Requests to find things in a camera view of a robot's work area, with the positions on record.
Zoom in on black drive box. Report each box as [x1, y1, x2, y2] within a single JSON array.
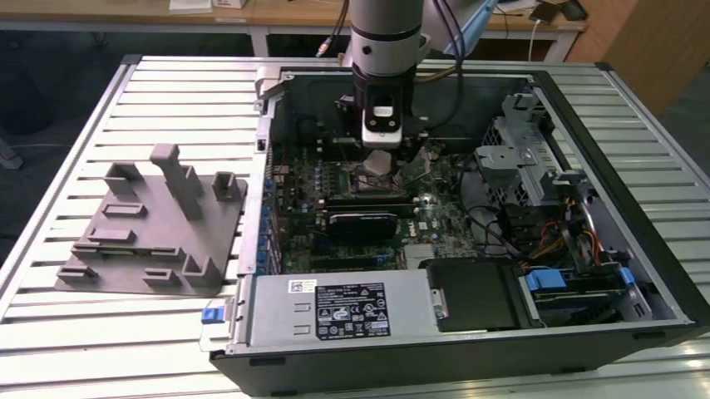
[[424, 257, 528, 333]]

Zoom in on black RAM slot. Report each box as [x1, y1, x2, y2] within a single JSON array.
[[318, 136, 363, 162]]

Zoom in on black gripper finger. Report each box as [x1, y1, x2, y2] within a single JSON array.
[[333, 94, 363, 138], [393, 118, 432, 168]]

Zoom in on installed black RAM stick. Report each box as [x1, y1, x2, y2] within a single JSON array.
[[324, 195, 416, 218]]

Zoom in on CPU socket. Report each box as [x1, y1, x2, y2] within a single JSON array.
[[344, 164, 404, 196]]

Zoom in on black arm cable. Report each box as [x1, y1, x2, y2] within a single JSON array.
[[412, 0, 467, 130]]

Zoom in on thin cable with red plug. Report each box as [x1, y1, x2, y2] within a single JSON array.
[[314, 0, 356, 58]]

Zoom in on green motherboard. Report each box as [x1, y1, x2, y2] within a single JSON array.
[[265, 140, 481, 275]]

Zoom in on wooden desk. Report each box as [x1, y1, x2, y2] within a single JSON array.
[[0, 0, 588, 62]]

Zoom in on black PC case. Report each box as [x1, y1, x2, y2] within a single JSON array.
[[197, 62, 710, 398]]

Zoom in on black device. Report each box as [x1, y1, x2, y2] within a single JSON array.
[[528, 2, 565, 24], [559, 0, 588, 21]]

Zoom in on wooden cabinet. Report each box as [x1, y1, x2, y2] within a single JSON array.
[[568, 0, 710, 120]]

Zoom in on grey chair leg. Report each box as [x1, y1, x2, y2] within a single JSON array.
[[0, 135, 24, 170]]

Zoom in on metal locking lever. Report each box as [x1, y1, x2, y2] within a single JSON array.
[[400, 168, 432, 188]]

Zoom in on metal drive cage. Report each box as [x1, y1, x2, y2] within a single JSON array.
[[473, 93, 564, 209]]

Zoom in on hard disk in blue carrier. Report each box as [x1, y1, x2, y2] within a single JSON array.
[[517, 265, 653, 329]]

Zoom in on silver power supply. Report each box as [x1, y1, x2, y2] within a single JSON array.
[[246, 269, 439, 348]]

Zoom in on white charging cable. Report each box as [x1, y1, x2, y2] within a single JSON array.
[[525, 18, 541, 62]]

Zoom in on black graphics card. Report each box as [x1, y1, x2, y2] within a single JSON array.
[[325, 211, 399, 245]]

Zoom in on grey parts rack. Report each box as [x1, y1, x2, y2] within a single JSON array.
[[54, 143, 252, 297]]

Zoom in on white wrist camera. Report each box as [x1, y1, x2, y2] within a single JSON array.
[[359, 94, 404, 150]]

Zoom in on silver chipset heatsink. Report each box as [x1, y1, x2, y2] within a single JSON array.
[[403, 244, 440, 269]]

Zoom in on silver CPU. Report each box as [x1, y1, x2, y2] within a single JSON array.
[[363, 150, 396, 176]]

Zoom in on yellow red power wires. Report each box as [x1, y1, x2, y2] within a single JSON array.
[[515, 195, 608, 271]]

